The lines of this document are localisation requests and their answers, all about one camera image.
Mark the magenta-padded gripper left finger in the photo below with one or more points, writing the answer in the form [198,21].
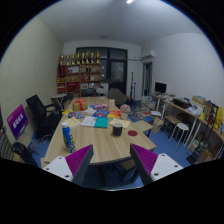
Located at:
[78,160]

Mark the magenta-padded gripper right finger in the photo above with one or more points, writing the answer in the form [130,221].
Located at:
[146,160]

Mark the blue drink bottle white cap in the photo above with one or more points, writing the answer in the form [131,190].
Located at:
[68,137]

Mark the flat round red coaster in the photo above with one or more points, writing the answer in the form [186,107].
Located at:
[132,133]

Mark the small wooden side table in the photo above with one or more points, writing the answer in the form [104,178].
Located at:
[143,126]

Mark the beige paper envelope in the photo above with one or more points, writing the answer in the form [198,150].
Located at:
[72,122]
[121,123]

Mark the white booklet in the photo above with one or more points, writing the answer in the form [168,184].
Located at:
[88,121]

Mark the black cup white inside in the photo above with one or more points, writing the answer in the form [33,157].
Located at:
[117,130]

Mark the teal book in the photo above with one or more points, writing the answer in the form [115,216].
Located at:
[101,122]

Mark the wooden-topped black stool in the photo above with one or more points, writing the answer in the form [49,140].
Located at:
[172,119]

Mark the white round stool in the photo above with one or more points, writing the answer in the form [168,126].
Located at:
[182,126]

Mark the blue printed book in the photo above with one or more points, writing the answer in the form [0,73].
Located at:
[101,113]

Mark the pink flower pot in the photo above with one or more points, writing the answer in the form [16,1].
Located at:
[125,111]

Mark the yellow gift box red ribbon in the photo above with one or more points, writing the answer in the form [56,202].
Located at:
[80,105]

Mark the black office chair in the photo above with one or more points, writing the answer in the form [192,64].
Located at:
[43,116]

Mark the orange book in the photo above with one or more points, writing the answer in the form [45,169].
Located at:
[114,114]

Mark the pile of books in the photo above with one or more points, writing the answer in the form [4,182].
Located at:
[146,103]

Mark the pink patterned box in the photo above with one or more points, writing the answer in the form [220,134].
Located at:
[99,106]

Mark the standing beige card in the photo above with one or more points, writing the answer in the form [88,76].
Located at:
[111,104]

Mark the black desktop printer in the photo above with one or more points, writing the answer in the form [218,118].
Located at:
[181,102]

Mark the brown armchair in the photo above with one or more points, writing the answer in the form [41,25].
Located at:
[116,96]

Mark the purple sign board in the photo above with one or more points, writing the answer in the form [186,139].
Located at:
[17,120]

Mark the black computer monitor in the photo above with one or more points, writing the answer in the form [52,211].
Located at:
[160,87]

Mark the black tripod stand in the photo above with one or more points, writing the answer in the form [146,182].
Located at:
[131,86]

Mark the cardboard box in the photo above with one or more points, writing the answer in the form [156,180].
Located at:
[199,100]

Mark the wooden shelf unit with trophies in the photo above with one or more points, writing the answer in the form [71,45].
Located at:
[79,75]

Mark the dark framed window door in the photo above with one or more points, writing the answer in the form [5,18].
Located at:
[113,70]

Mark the ceiling light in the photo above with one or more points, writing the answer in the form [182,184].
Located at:
[130,1]

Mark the long wooden wall desk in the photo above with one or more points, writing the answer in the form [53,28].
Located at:
[200,121]

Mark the white wall air conditioner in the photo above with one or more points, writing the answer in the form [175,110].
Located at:
[148,54]

